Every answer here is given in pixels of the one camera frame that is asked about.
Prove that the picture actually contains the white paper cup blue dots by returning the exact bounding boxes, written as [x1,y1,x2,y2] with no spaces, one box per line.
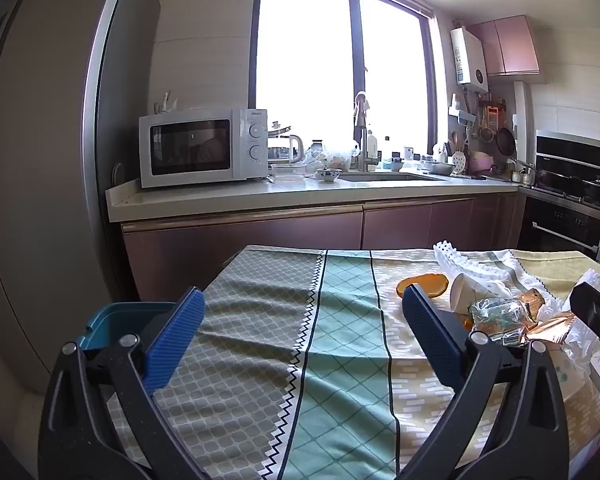
[449,273,512,317]

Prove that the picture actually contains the white plastic bag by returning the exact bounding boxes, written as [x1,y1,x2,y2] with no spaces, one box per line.
[571,269,600,311]

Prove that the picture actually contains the gold foil wrapper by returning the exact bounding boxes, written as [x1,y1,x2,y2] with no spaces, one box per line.
[527,311,581,346]

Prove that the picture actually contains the glass electric kettle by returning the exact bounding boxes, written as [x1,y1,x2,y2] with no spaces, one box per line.
[267,121,305,166]

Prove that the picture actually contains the clear plastic bag with food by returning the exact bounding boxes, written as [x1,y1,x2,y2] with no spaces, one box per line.
[305,140,359,171]

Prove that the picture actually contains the clear plastic wrapper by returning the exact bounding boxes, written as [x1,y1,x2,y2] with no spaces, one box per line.
[469,297,531,347]

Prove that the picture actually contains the pink wall cabinet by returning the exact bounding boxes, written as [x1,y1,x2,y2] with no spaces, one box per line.
[466,15,541,78]

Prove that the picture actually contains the kitchen sink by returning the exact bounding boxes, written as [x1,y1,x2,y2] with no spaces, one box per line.
[337,171,448,183]

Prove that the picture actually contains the white kitchen countertop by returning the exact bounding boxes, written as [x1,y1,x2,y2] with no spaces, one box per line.
[105,172,523,223]

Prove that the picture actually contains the hanging black frying pan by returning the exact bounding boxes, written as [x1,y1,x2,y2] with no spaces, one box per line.
[495,127,517,157]

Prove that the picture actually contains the dark framed window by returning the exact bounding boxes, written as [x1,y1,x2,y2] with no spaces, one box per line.
[248,0,438,157]

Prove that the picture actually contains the clear glass container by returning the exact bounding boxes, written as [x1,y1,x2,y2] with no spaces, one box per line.
[271,162,307,182]

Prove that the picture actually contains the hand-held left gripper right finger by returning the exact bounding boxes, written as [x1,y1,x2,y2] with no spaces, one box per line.
[397,282,571,480]

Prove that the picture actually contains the large orange peel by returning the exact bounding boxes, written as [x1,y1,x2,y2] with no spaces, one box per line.
[396,272,449,300]

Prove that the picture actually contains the black built-in oven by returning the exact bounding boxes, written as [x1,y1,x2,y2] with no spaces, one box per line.
[517,195,600,262]

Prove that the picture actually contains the white microwave oven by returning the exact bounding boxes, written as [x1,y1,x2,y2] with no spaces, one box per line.
[139,107,269,189]

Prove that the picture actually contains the black range hood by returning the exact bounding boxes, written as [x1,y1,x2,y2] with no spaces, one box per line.
[535,130,600,173]

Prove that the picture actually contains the steel kitchen faucet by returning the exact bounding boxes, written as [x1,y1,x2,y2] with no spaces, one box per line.
[352,91,381,173]

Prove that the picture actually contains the brown base cabinets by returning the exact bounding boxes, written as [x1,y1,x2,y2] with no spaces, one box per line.
[121,192,528,306]

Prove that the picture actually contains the white water heater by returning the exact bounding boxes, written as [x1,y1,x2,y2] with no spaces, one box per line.
[450,27,489,93]

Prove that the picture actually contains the small brown foil wrapper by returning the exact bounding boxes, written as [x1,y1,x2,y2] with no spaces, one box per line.
[517,290,547,323]

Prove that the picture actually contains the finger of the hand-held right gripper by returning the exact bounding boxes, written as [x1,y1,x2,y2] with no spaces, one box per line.
[570,282,600,356]

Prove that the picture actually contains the pink pot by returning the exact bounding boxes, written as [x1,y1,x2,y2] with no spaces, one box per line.
[467,151,496,174]

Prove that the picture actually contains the hanging utensil rack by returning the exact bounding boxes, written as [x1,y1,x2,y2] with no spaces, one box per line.
[477,100,508,130]

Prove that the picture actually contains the dark cooking pots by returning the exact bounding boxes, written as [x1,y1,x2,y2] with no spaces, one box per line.
[536,169,600,213]

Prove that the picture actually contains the silver refrigerator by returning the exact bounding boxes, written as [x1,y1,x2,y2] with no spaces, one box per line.
[0,0,161,396]

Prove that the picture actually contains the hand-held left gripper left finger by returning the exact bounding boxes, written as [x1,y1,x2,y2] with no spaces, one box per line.
[37,287,211,480]

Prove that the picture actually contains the white vertical pipe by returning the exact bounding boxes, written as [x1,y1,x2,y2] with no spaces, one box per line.
[512,81,532,161]

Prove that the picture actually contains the patterned green yellow tablecloth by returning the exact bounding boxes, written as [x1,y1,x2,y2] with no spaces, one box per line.
[102,245,600,480]

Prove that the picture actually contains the white tissue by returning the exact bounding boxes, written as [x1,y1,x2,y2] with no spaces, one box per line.
[534,299,575,325]

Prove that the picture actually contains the teal plastic bin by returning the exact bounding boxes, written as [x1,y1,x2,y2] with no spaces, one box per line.
[77,302,181,361]

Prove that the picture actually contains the grey wall shelf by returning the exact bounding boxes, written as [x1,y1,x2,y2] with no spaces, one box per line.
[448,95,476,124]

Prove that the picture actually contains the metal bowl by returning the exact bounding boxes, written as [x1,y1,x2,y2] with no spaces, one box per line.
[422,160,456,177]

